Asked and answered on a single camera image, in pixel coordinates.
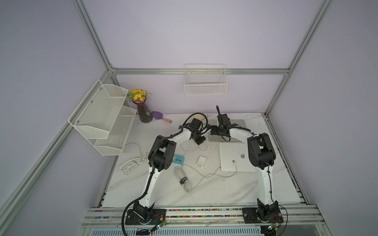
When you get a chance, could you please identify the white laptop charger brick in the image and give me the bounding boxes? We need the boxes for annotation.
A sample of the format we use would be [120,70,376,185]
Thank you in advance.
[196,156,207,168]

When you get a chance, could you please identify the teal power strip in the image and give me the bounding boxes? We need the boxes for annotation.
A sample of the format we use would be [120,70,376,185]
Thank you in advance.
[173,154,185,165]

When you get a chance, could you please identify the white charger cable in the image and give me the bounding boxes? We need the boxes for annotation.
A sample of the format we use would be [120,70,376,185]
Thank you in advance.
[180,140,238,192]

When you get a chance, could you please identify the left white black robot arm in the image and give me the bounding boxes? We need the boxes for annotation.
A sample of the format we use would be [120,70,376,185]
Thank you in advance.
[131,126,208,223]

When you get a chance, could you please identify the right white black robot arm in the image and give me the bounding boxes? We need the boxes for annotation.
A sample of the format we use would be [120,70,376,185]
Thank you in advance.
[210,113,280,223]

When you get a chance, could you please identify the silver apple laptop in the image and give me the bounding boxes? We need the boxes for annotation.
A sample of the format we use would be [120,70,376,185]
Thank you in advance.
[208,120,254,143]

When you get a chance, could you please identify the purple pink hairbrush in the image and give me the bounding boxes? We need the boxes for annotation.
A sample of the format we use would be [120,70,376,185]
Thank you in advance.
[152,111,172,124]

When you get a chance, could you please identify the dark purple glass vase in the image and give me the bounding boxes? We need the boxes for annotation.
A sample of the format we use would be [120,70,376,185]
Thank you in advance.
[133,100,153,124]

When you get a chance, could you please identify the yellow artificial flowers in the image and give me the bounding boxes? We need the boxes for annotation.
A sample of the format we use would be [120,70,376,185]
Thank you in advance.
[127,89,150,104]

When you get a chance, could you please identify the white two-tier mesh shelf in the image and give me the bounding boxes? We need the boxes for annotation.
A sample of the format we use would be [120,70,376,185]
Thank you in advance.
[68,80,137,156]

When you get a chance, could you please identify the black corrugated cable conduit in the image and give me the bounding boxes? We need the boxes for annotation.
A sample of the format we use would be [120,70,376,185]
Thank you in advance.
[120,112,209,236]

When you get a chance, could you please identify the bundled white power cord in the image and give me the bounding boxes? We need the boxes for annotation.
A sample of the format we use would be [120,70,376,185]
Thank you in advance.
[173,166,192,194]

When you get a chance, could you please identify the white wire wall basket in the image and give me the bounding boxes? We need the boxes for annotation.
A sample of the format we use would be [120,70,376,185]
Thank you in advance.
[184,64,228,95]

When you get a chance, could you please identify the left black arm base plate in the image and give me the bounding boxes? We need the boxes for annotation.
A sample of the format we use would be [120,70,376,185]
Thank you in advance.
[125,208,166,225]

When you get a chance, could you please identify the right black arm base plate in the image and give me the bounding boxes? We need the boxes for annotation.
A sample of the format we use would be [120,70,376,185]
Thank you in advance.
[242,207,284,224]

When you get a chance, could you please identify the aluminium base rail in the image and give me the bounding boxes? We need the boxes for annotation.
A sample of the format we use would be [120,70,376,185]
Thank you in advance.
[82,205,326,228]

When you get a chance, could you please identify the aluminium frame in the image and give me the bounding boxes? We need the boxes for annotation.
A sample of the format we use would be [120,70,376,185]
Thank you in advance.
[1,1,322,206]

